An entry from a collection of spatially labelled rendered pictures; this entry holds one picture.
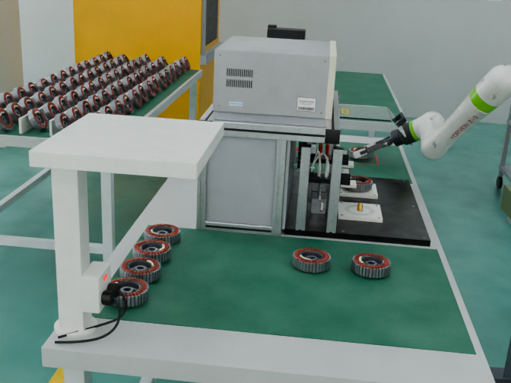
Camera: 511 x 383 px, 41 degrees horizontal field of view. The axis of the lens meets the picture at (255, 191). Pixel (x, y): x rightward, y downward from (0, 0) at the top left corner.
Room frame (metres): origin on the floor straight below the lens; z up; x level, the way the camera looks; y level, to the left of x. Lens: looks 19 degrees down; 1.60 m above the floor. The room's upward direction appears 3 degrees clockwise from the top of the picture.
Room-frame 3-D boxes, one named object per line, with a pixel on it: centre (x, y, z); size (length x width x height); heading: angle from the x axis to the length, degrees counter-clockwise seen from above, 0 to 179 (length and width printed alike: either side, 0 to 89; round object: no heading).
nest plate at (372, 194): (2.46, -0.39, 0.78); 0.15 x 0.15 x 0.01; 85
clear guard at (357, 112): (2.55, -0.39, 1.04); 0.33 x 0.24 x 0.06; 85
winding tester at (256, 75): (2.38, -0.06, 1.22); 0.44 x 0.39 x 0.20; 175
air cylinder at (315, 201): (2.24, -0.22, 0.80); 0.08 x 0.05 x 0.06; 175
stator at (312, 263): (1.81, -0.17, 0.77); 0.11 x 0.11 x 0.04
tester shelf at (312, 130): (2.37, -0.06, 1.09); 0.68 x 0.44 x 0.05; 175
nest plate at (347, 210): (2.22, -0.37, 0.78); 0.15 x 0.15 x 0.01; 85
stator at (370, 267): (1.80, -0.35, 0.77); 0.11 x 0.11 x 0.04
